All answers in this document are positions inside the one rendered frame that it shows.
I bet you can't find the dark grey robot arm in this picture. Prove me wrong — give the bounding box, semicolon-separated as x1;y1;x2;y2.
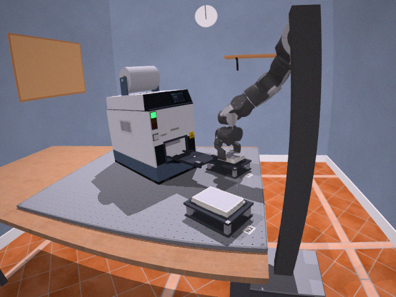
218;15;291;125

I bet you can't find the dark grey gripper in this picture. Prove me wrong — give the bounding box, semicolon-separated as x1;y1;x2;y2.
214;114;243;161

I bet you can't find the grey roll on bracket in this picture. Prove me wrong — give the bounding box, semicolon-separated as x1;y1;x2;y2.
119;66;160;93

